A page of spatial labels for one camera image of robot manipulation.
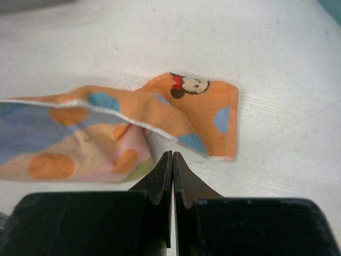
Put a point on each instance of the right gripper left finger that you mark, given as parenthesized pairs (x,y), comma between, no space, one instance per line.
(132,222)

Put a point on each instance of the teal transparent plastic bin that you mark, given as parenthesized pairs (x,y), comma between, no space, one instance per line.
(333,8)

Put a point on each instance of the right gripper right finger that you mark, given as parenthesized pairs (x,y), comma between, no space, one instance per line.
(208,223)

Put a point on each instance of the colourful polka dot towel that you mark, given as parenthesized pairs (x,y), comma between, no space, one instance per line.
(98,134)

